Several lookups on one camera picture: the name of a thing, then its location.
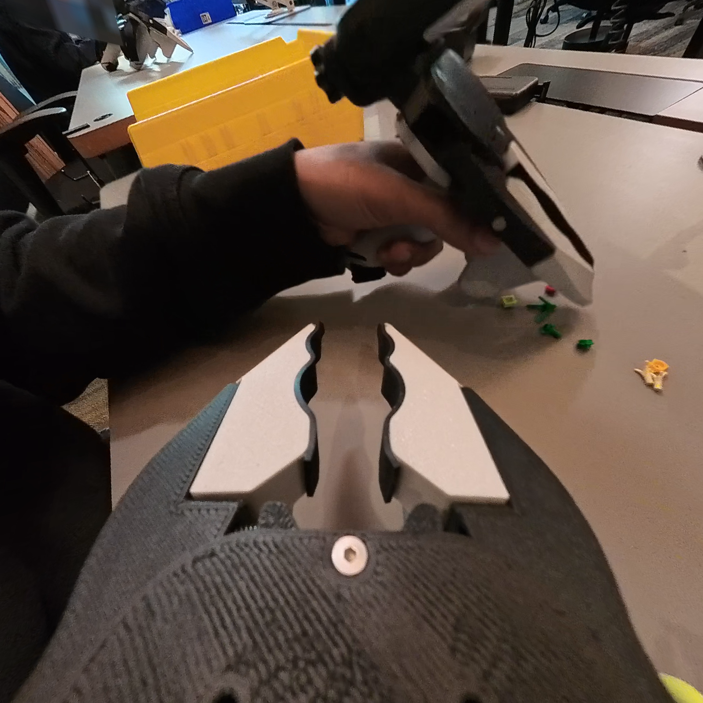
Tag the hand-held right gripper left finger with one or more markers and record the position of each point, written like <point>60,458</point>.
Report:
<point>258,439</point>

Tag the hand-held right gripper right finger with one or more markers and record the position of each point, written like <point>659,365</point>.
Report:
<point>445,445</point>

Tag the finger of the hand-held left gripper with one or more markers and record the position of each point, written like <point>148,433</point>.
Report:
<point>571,280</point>
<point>549,192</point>

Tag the green stem toy piece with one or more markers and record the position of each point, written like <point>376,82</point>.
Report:
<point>541,307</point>

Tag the orange flower toy piece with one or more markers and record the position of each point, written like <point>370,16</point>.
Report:
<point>655,365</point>

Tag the beige branch toy piece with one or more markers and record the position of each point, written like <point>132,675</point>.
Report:
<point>653,380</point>

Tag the person's left forearm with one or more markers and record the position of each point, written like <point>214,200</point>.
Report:
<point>165,247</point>

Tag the person's left hand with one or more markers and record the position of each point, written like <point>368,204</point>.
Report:
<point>362,192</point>

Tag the black flat box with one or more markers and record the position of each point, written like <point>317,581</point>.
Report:
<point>519,90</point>

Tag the table inset panel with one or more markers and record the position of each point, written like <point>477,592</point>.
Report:
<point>604,90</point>

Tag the black office chair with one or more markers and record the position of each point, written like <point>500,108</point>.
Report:
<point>596,30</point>
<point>33,143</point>

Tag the yellow plastic bin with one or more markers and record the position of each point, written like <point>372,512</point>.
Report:
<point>247,121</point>

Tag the person's dark jacket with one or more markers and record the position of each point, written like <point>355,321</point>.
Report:
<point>33,494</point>

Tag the blue plastic bin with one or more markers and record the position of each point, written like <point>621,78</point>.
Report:
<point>200,14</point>

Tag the idle hand-held gripper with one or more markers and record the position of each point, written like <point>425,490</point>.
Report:
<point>148,38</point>

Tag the lime green soft toy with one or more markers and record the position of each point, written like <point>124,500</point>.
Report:
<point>681,689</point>

